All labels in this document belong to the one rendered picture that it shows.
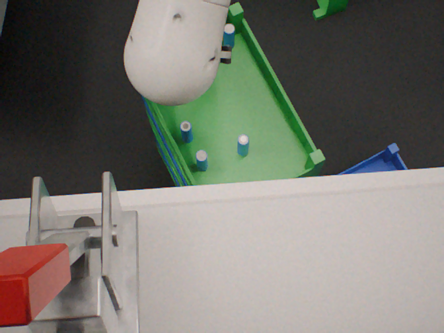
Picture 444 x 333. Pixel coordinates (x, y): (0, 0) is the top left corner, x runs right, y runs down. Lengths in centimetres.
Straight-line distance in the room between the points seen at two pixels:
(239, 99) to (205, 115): 6
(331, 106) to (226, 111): 57
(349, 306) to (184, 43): 67
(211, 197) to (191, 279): 3
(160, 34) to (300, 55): 104
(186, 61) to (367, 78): 106
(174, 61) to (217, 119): 46
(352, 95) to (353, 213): 164
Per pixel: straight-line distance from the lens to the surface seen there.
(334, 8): 190
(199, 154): 121
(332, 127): 182
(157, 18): 86
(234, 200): 22
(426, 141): 185
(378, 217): 22
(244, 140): 122
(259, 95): 131
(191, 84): 86
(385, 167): 181
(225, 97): 131
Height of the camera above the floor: 171
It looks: 75 degrees down
